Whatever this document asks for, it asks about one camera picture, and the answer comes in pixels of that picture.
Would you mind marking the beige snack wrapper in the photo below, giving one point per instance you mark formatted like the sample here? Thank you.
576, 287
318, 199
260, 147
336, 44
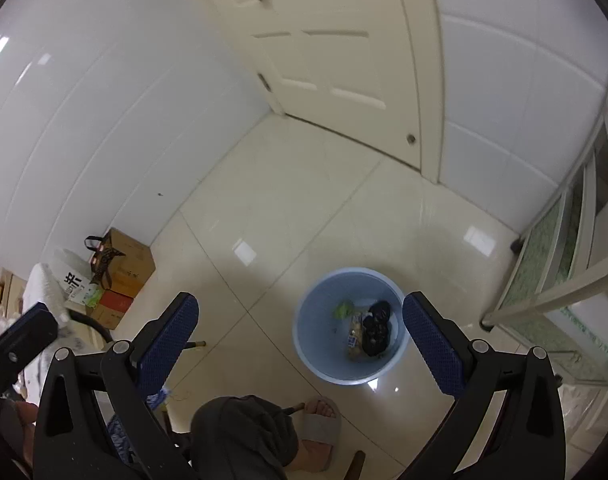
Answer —
355, 342

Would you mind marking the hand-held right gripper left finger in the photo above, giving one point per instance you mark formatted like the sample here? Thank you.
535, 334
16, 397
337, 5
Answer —
169, 340

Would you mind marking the brown cardboard box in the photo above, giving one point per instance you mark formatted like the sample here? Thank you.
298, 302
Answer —
131, 260

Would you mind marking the green crumpled wrapper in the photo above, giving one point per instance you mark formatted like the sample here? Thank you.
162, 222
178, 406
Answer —
343, 309

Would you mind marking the grey shorts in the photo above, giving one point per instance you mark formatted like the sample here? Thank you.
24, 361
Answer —
239, 435

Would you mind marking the black plastic bag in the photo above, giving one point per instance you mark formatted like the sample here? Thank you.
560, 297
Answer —
376, 330

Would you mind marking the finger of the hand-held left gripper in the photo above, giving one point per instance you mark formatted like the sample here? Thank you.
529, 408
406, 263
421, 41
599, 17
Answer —
21, 335

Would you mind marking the foot in grey slipper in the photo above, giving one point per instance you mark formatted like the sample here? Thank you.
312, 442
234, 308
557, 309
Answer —
314, 452

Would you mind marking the light blue plastic bin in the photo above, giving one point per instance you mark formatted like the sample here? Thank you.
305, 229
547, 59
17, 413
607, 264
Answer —
314, 355

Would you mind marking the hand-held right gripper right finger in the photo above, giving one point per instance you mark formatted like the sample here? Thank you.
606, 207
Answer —
431, 345

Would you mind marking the round white table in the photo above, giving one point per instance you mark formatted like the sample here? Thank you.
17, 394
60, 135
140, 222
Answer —
44, 285

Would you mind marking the red cardboard box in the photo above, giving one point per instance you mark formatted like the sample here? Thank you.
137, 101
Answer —
111, 307

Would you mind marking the blue patterned cloth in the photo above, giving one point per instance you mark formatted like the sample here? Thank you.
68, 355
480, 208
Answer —
120, 432

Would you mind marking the grey slipper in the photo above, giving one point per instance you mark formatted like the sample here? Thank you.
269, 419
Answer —
320, 427

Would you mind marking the black curved tube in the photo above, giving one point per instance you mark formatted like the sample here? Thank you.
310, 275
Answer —
96, 325

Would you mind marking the white panel door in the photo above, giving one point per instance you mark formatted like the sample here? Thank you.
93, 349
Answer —
344, 60

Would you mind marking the white shelf rack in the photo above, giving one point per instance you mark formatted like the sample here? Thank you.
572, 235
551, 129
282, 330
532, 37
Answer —
559, 270

